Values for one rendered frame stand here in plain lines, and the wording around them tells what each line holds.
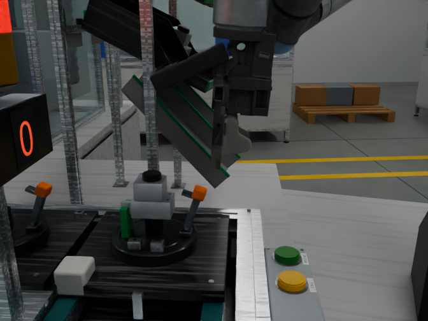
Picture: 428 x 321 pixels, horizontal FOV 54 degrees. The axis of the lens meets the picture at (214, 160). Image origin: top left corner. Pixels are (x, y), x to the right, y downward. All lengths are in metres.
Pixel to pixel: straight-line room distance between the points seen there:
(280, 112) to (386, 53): 5.71
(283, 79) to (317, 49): 4.94
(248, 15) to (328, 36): 9.03
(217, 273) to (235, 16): 0.36
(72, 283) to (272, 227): 0.52
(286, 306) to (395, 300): 0.28
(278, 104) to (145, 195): 4.08
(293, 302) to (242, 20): 0.38
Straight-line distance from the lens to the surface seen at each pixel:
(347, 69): 9.83
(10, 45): 0.48
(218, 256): 0.68
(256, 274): 0.66
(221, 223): 0.78
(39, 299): 0.65
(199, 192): 0.65
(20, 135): 0.48
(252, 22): 0.58
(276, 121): 4.72
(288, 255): 0.69
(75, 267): 0.64
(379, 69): 10.12
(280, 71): 4.63
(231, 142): 0.63
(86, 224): 0.81
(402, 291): 0.86
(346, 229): 1.04
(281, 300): 0.61
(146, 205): 0.67
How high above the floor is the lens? 1.32
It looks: 19 degrees down
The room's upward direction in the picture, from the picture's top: straight up
